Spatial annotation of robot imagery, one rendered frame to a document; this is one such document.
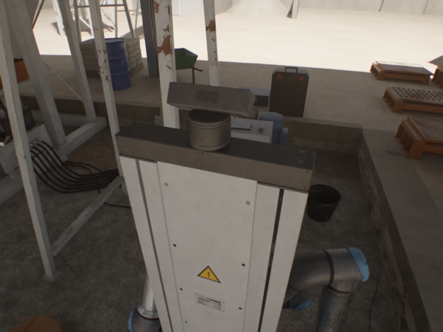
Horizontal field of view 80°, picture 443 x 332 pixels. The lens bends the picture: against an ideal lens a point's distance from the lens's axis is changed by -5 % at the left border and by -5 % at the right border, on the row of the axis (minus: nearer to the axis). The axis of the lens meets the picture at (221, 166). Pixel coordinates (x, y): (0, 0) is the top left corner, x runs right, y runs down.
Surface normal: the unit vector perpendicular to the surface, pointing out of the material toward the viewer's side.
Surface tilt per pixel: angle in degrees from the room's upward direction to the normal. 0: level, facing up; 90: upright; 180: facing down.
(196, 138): 90
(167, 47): 80
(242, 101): 61
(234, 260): 90
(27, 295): 0
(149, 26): 90
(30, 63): 90
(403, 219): 3
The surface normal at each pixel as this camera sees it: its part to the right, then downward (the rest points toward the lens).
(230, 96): -0.29, 0.05
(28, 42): 0.97, 0.14
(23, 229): 0.00, -0.84
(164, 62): -0.25, 0.38
